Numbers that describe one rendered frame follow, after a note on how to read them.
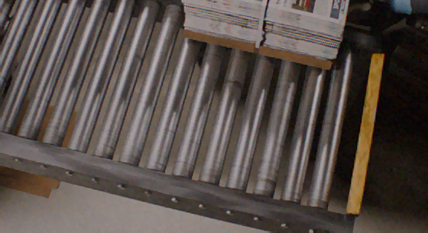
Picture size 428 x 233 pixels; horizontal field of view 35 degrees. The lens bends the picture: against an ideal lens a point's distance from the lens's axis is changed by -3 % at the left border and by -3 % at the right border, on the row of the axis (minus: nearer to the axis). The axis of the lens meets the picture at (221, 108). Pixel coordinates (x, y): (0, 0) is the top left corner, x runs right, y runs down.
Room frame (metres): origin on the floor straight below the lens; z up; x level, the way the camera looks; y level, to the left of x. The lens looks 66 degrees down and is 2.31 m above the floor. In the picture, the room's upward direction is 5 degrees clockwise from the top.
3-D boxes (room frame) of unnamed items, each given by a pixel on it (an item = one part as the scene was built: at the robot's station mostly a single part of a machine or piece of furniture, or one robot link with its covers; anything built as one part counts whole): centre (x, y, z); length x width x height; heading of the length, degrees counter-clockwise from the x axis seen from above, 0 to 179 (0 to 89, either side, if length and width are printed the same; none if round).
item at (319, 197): (0.66, -0.27, 0.77); 0.47 x 0.05 x 0.05; 171
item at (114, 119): (0.74, 0.24, 0.77); 0.47 x 0.05 x 0.05; 171
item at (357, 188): (0.64, -0.35, 0.81); 0.43 x 0.03 x 0.02; 171
